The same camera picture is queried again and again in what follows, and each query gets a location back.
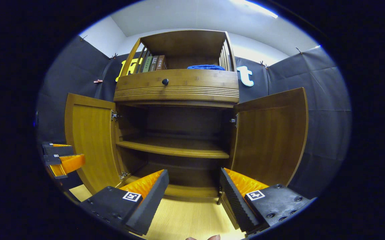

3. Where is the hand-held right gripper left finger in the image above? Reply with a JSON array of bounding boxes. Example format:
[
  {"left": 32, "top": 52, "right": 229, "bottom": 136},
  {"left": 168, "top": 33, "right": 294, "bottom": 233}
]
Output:
[{"left": 79, "top": 169, "right": 170, "bottom": 236}]

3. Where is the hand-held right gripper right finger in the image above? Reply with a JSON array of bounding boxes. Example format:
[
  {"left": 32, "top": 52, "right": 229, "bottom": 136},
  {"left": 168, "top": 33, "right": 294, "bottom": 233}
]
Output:
[{"left": 219, "top": 168, "right": 315, "bottom": 235}]

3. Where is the wooden cabinet door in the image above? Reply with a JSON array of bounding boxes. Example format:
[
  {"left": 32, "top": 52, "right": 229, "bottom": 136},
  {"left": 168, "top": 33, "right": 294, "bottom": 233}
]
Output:
[
  {"left": 65, "top": 93, "right": 126, "bottom": 195},
  {"left": 230, "top": 87, "right": 309, "bottom": 187}
]

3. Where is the wooden double-door shoe cabinet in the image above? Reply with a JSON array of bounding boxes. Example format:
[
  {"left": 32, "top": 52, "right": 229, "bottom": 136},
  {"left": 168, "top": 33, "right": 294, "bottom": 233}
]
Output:
[{"left": 113, "top": 29, "right": 240, "bottom": 198}]

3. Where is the wooden inner shelf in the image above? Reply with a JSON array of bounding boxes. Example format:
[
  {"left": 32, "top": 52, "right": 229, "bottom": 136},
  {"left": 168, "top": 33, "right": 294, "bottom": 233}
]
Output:
[{"left": 116, "top": 140, "right": 230, "bottom": 159}]

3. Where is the black backdrop cloth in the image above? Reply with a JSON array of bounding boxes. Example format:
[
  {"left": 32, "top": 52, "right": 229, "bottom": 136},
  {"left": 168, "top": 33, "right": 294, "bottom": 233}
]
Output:
[{"left": 36, "top": 35, "right": 352, "bottom": 200}]

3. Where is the wooden drawer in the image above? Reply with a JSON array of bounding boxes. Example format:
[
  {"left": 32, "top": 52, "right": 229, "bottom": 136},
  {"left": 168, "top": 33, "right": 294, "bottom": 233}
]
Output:
[{"left": 114, "top": 69, "right": 240, "bottom": 103}]

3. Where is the brown book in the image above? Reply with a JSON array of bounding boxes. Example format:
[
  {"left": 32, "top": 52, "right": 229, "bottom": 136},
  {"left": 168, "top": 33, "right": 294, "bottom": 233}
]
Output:
[{"left": 155, "top": 55, "right": 167, "bottom": 71}]

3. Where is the blue folded towel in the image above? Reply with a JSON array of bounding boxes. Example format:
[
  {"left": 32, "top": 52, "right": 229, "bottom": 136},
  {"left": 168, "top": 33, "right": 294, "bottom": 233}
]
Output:
[{"left": 187, "top": 64, "right": 226, "bottom": 71}]

